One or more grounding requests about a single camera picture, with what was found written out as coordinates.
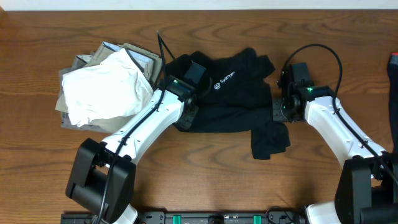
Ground black t-shirt with logo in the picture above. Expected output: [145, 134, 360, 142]
[165, 48, 290, 160]

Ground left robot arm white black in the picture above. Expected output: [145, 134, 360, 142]
[66, 78, 213, 223]

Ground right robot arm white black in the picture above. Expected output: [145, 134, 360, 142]
[273, 80, 397, 223]

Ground beige folded trousers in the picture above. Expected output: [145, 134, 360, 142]
[55, 42, 162, 133]

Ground dark object red tip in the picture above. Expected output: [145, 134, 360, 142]
[387, 52, 397, 151]

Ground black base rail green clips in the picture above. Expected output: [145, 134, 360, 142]
[60, 210, 307, 224]

